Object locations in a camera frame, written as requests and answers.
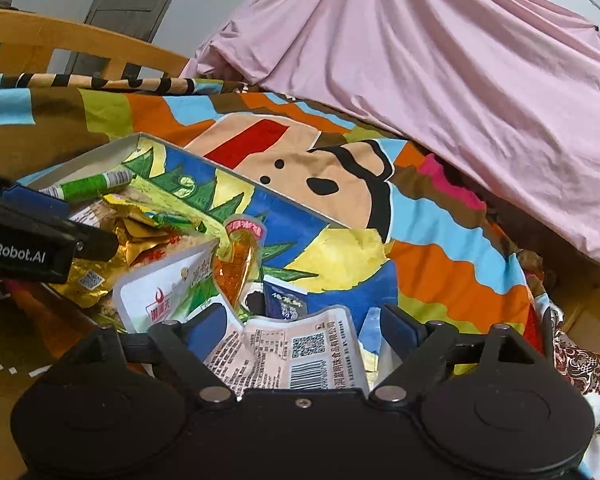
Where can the orange snack packet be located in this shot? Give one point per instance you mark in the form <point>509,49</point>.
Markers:
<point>237,265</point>

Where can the wooden bed frame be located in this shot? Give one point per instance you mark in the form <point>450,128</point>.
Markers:
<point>80,35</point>

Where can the picture-lined shallow box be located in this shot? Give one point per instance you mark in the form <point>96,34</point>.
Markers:
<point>300,230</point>

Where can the pink bed sheet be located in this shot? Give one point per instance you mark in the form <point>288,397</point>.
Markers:
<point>430,60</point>

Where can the green stick snack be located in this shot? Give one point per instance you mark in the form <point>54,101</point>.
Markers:
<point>87,186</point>

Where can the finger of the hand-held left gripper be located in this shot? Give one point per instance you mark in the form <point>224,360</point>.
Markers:
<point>90,242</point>
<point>35,198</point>

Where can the striped tan cloth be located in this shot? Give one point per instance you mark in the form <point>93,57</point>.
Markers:
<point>105,82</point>

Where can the gold foil packet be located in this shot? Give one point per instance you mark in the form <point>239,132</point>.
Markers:
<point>135,245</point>

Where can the grey cabinet door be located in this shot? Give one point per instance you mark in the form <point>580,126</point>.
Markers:
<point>125,15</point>

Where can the white red-logo snack packet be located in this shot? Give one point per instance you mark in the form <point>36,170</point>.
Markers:
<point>165,290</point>

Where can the clear barcode snack packet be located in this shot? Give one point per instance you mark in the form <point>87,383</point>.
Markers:
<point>305,356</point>

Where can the blue snack bar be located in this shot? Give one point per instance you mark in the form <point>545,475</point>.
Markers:
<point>285,302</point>

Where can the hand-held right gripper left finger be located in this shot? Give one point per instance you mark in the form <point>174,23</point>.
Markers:
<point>207,331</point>

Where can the printed brown blanket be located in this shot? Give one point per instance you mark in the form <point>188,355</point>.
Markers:
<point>455,270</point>

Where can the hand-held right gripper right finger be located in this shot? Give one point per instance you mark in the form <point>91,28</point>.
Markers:
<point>397,328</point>

